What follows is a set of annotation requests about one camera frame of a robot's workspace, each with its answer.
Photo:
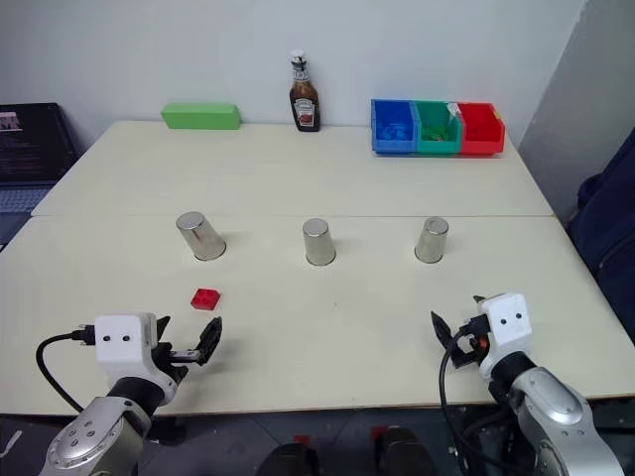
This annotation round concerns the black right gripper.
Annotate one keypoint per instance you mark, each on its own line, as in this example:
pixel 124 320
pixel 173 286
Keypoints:
pixel 471 342

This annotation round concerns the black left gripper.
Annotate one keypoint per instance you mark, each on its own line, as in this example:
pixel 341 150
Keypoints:
pixel 171 359

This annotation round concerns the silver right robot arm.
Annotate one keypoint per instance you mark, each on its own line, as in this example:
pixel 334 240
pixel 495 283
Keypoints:
pixel 555 416

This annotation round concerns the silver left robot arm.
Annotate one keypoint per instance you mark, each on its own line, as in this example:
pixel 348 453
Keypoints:
pixel 94 436

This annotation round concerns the red toy brick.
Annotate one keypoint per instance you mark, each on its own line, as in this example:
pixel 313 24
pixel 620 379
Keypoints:
pixel 206 299

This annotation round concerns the steel cup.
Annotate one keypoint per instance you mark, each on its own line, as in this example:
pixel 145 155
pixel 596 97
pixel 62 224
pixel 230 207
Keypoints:
pixel 431 241
pixel 201 237
pixel 318 243

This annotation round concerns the dark rounded shape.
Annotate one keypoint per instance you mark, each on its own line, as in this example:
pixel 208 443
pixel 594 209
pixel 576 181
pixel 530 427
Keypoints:
pixel 288 461
pixel 399 453

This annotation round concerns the dark blue jacket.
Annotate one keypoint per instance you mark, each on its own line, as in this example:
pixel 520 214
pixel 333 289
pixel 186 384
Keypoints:
pixel 607 223

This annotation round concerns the green plastic bin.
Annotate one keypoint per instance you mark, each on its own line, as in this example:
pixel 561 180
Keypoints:
pixel 439 144

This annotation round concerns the green pieces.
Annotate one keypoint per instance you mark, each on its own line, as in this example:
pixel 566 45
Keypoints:
pixel 436 132

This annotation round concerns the blue plastic bin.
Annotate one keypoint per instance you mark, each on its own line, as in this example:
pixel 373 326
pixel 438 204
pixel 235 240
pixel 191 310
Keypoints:
pixel 392 144

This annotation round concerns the red plastic bin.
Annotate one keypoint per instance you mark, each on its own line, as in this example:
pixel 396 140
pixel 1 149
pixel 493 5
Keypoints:
pixel 481 131

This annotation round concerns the blue pieces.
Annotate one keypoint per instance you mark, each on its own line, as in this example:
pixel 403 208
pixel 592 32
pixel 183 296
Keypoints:
pixel 395 131

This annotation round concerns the green rectangular box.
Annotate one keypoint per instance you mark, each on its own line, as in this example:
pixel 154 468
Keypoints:
pixel 201 116

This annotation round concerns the grey partition board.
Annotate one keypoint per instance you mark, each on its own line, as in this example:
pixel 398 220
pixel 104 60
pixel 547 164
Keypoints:
pixel 570 99

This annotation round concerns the dark laptop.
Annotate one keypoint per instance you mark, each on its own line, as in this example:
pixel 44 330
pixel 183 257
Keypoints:
pixel 30 144

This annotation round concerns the ketchup bottle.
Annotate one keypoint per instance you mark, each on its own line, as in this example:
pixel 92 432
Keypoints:
pixel 304 101

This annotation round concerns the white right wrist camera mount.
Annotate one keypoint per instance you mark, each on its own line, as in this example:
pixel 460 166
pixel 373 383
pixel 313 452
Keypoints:
pixel 511 327

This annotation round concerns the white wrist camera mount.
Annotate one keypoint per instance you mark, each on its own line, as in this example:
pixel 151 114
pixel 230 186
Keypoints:
pixel 511 327
pixel 119 342

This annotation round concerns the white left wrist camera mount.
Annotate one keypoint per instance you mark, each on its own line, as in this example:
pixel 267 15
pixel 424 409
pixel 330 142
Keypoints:
pixel 119 342

